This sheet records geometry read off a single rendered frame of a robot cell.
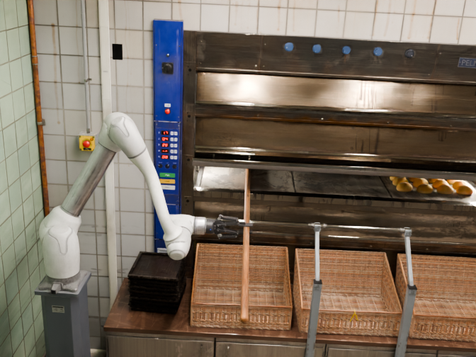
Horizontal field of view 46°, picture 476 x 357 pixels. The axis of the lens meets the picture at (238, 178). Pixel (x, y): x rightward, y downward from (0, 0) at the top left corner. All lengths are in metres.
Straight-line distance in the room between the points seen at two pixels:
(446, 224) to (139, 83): 1.99
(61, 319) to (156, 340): 0.62
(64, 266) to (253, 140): 1.26
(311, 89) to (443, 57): 0.73
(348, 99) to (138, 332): 1.71
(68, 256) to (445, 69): 2.19
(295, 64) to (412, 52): 0.63
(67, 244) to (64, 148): 0.90
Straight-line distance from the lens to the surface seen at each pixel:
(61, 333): 2.90
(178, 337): 3.21
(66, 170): 3.49
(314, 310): 3.03
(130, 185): 3.42
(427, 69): 3.31
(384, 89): 3.27
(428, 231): 3.60
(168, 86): 3.18
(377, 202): 3.45
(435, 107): 3.34
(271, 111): 3.20
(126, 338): 3.27
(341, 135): 3.29
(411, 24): 3.23
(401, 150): 3.36
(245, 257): 2.58
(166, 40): 3.14
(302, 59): 3.17
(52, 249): 2.70
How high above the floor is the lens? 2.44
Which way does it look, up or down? 21 degrees down
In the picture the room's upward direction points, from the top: 3 degrees clockwise
